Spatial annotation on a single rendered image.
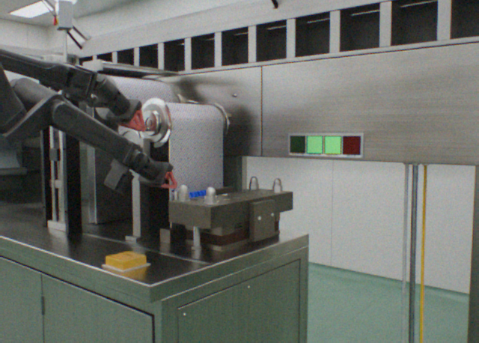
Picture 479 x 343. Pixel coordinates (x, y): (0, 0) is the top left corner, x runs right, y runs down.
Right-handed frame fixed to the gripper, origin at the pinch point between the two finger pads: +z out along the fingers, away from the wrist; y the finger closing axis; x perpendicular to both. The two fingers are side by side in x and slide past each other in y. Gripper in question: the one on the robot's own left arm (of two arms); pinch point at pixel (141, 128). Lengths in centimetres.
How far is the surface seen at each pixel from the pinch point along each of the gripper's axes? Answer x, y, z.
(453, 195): 129, 36, 239
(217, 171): 4.6, 9.3, 27.8
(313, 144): 18, 39, 29
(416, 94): 30, 68, 19
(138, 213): -20.1, -0.1, 15.0
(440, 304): 57, 37, 272
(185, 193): -12.7, 16.2, 12.2
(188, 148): 2.7, 8.3, 12.8
